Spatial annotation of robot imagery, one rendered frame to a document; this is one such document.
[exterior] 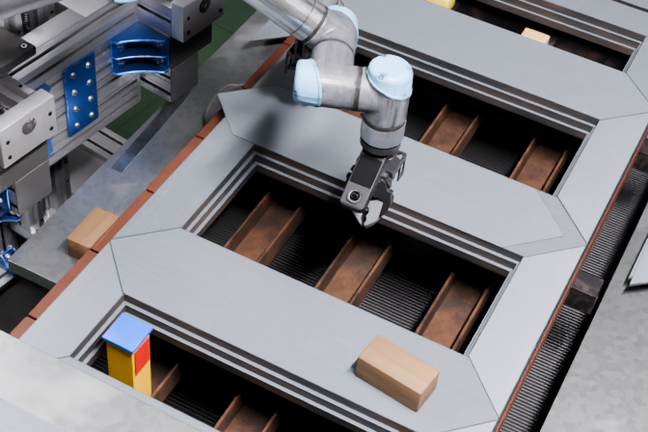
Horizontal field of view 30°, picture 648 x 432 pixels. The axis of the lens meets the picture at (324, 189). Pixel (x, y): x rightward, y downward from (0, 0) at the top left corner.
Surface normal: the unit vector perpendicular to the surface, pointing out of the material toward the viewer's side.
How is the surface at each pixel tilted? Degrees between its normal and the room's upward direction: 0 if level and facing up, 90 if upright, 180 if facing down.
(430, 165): 0
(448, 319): 0
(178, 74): 90
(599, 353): 0
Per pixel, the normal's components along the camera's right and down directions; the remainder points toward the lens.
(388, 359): 0.08, -0.71
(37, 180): 0.81, 0.45
